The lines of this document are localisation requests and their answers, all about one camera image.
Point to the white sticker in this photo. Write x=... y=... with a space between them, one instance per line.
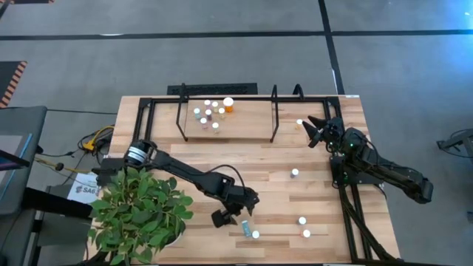
x=353 y=96

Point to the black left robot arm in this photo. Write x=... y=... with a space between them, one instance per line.
x=184 y=171

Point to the green leafy plant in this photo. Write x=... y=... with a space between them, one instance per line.
x=140 y=210

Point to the grey cabinet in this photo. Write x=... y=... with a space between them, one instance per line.
x=33 y=122

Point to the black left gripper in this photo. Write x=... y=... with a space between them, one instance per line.
x=240 y=199

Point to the pink medicine bottle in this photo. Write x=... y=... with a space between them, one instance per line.
x=207 y=103
x=203 y=120
x=306 y=233

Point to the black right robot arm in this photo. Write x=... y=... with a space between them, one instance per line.
x=399 y=177

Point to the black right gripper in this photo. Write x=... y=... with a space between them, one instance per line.
x=333 y=131

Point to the white plant pot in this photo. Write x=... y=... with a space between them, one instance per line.
x=176 y=238

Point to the black perforated floor panel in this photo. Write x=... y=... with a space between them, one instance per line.
x=212 y=89

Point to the white-capped medicine bottle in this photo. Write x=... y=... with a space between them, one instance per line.
x=302 y=220

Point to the black floor stand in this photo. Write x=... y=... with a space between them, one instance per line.
x=456 y=142

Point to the black arched bracket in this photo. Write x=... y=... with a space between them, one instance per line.
x=298 y=85

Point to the large orange medicine bottle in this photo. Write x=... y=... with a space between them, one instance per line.
x=228 y=102

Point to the white paper sign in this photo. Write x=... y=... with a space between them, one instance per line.
x=82 y=188

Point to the wooden shelf black metal frame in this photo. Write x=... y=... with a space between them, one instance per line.
x=251 y=122

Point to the black round plug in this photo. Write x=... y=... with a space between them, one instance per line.
x=59 y=166

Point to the black mat orange hazard stripes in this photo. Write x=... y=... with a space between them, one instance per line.
x=9 y=79
x=33 y=1

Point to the blue bottle with white pills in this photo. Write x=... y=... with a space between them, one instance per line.
x=246 y=229

